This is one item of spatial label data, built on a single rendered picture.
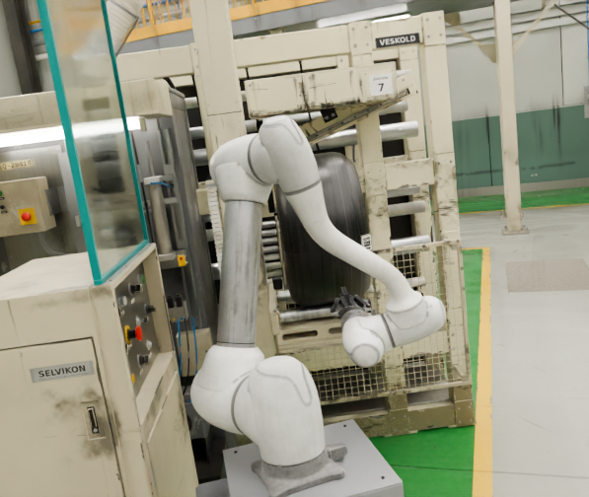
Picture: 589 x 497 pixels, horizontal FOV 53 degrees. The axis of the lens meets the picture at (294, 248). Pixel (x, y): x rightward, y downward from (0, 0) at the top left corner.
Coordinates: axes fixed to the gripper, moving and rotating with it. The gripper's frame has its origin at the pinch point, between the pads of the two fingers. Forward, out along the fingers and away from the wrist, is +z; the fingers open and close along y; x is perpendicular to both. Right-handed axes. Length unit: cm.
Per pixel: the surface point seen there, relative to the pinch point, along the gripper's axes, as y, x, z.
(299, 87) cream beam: 3, -64, 62
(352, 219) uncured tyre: -6.3, -22.1, 10.8
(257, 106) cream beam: 21, -59, 62
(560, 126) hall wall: -484, 108, 817
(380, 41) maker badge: -37, -76, 96
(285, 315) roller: 20.6, 12.9, 17.9
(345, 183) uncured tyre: -6.0, -32.8, 18.1
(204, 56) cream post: 36, -79, 38
